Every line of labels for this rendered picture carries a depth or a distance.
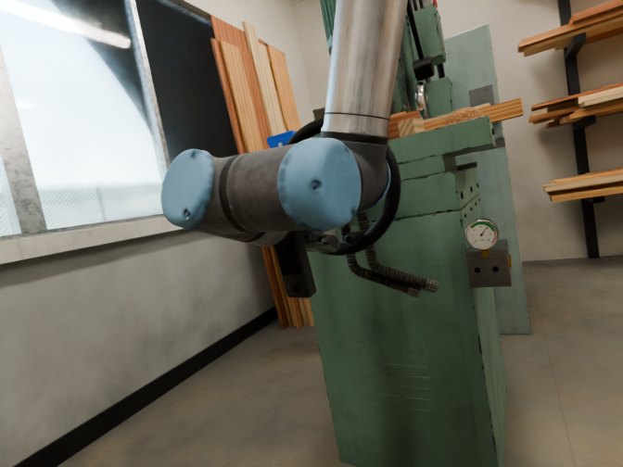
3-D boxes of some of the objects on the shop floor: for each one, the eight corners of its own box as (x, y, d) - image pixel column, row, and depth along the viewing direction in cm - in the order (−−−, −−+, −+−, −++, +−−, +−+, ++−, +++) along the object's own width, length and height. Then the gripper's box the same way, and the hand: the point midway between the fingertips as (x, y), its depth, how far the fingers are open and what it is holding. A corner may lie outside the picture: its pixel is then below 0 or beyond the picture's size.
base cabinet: (337, 462, 108) (293, 233, 102) (391, 368, 158) (364, 210, 151) (504, 501, 85) (462, 209, 79) (506, 377, 135) (480, 193, 129)
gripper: (296, 180, 52) (355, 213, 70) (248, 191, 57) (315, 219, 74) (296, 237, 50) (356, 256, 68) (247, 244, 55) (315, 259, 73)
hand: (332, 250), depth 70 cm, fingers closed
